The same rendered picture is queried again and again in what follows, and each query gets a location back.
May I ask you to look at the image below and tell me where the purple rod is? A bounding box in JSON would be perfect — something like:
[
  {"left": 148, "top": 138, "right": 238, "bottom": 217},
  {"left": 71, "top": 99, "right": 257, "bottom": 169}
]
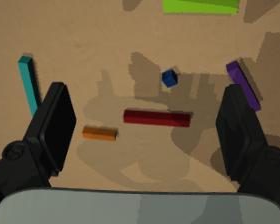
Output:
[{"left": 226, "top": 60, "right": 261, "bottom": 112}]

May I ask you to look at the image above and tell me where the orange rod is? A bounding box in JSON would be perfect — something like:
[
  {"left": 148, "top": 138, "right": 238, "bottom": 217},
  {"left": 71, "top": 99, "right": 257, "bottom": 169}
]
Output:
[{"left": 82, "top": 126, "right": 116, "bottom": 141}]

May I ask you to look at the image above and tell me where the lime green rod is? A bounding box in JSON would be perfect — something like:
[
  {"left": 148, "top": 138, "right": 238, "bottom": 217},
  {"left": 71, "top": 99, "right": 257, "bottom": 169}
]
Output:
[{"left": 163, "top": 0, "right": 239, "bottom": 14}]

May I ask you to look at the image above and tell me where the dark red rod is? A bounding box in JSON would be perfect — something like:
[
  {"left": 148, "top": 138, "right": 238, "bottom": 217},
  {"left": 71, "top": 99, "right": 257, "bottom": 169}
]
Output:
[{"left": 123, "top": 110, "right": 190, "bottom": 127}]

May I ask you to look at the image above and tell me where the turquoise rod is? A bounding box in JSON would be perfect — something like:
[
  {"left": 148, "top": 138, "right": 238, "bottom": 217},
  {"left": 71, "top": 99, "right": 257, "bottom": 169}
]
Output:
[{"left": 18, "top": 56, "right": 41, "bottom": 117}]

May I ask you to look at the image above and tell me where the small blue cube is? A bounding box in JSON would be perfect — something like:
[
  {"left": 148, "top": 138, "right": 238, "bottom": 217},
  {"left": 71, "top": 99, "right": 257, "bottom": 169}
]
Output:
[{"left": 162, "top": 69, "right": 178, "bottom": 88}]

